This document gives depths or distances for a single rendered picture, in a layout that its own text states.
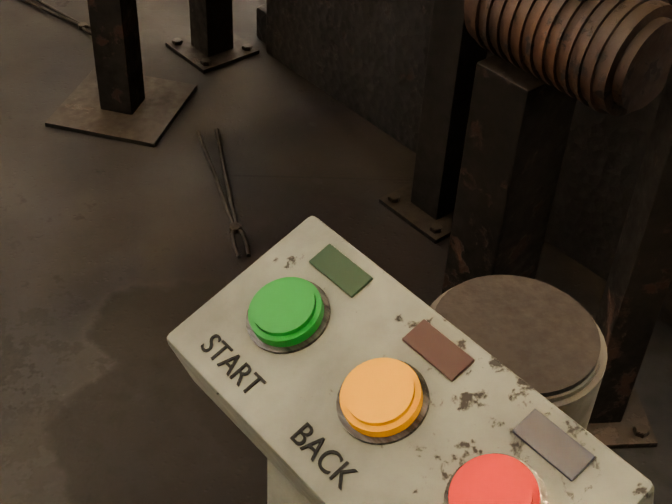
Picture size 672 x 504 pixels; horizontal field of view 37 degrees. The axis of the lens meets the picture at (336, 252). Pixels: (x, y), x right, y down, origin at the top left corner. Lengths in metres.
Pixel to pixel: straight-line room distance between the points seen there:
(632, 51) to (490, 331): 0.46
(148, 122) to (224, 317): 1.24
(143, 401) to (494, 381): 0.85
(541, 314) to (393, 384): 0.21
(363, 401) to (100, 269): 1.03
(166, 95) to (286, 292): 1.33
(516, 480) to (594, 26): 0.66
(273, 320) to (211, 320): 0.04
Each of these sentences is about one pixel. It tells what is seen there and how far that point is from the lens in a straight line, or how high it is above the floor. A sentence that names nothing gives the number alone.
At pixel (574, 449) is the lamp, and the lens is 0.47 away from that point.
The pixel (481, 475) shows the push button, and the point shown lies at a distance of 0.46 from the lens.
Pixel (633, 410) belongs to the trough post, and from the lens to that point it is 1.35.
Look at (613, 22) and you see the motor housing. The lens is 1.04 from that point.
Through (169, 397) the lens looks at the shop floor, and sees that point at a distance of 1.30.
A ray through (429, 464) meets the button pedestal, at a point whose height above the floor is 0.60.
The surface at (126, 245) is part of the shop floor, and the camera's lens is 1.52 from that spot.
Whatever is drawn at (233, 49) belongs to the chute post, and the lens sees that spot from 1.98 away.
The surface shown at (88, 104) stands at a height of 0.01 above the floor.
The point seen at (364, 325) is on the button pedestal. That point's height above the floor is 0.61.
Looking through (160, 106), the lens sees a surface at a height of 0.01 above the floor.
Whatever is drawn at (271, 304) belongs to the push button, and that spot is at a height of 0.61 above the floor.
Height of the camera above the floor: 0.97
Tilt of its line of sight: 40 degrees down
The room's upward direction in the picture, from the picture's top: 3 degrees clockwise
